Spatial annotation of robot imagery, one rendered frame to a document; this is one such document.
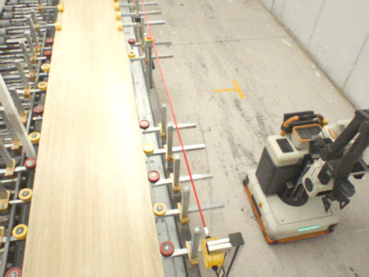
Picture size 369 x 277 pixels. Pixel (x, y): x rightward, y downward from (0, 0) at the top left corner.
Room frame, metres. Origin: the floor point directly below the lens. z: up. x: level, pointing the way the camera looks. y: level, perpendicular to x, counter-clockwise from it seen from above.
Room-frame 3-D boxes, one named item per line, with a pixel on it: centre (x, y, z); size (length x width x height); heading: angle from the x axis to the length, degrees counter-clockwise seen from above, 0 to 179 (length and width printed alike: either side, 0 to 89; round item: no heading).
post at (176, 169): (1.23, 0.01, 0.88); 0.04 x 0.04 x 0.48; 14
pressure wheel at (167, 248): (0.74, 0.04, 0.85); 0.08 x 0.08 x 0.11
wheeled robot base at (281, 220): (1.57, -1.01, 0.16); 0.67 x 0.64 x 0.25; 14
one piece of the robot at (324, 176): (1.29, -1.08, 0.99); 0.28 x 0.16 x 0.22; 104
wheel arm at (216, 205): (1.03, -0.09, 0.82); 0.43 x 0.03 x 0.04; 104
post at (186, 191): (0.98, -0.05, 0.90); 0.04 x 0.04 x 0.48; 14
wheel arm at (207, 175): (1.28, -0.04, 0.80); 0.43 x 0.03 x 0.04; 104
